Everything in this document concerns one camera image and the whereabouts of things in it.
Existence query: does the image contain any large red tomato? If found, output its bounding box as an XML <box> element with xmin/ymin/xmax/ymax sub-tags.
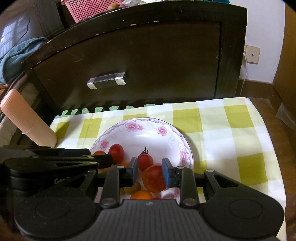
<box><xmin>142</xmin><ymin>163</ymin><xmax>167</xmax><ymax>193</ymax></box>

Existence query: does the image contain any metal drawer handle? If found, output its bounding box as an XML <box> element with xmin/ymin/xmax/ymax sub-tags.
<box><xmin>87</xmin><ymin>72</ymin><xmax>126</xmax><ymax>90</ymax></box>

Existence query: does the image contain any dark wooden nightstand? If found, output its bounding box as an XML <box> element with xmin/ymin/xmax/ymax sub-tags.
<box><xmin>21</xmin><ymin>1</ymin><xmax>248</xmax><ymax>118</ymax></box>

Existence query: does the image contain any pink ribbed case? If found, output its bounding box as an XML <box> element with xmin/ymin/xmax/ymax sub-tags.
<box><xmin>0</xmin><ymin>89</ymin><xmax>57</xmax><ymax>147</ymax></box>

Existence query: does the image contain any green checked tablecloth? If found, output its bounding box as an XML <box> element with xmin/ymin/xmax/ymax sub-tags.
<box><xmin>50</xmin><ymin>97</ymin><xmax>288</xmax><ymax>241</ymax></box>

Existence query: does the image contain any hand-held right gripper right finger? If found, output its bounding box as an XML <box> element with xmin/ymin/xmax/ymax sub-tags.
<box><xmin>162</xmin><ymin>158</ymin><xmax>277</xmax><ymax>208</ymax></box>

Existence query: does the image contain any green foam mat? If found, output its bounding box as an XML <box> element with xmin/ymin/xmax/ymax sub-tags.
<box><xmin>60</xmin><ymin>103</ymin><xmax>162</xmax><ymax>117</ymax></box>

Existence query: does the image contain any wooden wardrobe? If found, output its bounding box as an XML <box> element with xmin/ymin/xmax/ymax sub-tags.
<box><xmin>273</xmin><ymin>7</ymin><xmax>296</xmax><ymax>102</ymax></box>

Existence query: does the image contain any padded bed headboard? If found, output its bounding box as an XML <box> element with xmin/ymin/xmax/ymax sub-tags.
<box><xmin>0</xmin><ymin>5</ymin><xmax>60</xmax><ymax>61</ymax></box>

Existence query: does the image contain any blue cloth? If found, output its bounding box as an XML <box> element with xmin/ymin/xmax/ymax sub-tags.
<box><xmin>0</xmin><ymin>37</ymin><xmax>50</xmax><ymax>84</ymax></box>

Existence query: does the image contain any pink plastic basket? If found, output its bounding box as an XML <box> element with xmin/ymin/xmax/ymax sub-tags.
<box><xmin>63</xmin><ymin>0</ymin><xmax>123</xmax><ymax>24</ymax></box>

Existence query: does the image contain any white charger cable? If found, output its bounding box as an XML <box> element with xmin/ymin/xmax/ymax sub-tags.
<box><xmin>240</xmin><ymin>56</ymin><xmax>249</xmax><ymax>96</ymax></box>

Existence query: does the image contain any brown longan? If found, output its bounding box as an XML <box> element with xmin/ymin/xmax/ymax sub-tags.
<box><xmin>124</xmin><ymin>181</ymin><xmax>141</xmax><ymax>194</ymax></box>

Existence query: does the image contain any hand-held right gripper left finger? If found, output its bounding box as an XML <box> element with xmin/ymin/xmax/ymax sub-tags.
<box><xmin>20</xmin><ymin>157</ymin><xmax>139</xmax><ymax>208</ymax></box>

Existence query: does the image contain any white floral plate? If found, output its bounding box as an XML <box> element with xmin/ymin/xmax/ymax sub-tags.
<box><xmin>89</xmin><ymin>117</ymin><xmax>194</xmax><ymax>202</ymax></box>

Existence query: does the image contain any cherry tomato with stem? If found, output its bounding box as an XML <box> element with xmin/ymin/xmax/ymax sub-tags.
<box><xmin>137</xmin><ymin>147</ymin><xmax>154</xmax><ymax>172</ymax></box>

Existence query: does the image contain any dark wooden drawer front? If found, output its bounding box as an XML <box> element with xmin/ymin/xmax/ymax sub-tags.
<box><xmin>31</xmin><ymin>21</ymin><xmax>223</xmax><ymax>109</ymax></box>

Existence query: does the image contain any beige wall socket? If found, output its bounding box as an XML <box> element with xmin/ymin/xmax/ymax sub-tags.
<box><xmin>245</xmin><ymin>46</ymin><xmax>260</xmax><ymax>64</ymax></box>

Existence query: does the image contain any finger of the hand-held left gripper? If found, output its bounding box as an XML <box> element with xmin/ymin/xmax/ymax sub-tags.
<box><xmin>0</xmin><ymin>146</ymin><xmax>91</xmax><ymax>158</ymax></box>
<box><xmin>30</xmin><ymin>154</ymin><xmax>114</xmax><ymax>169</ymax></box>

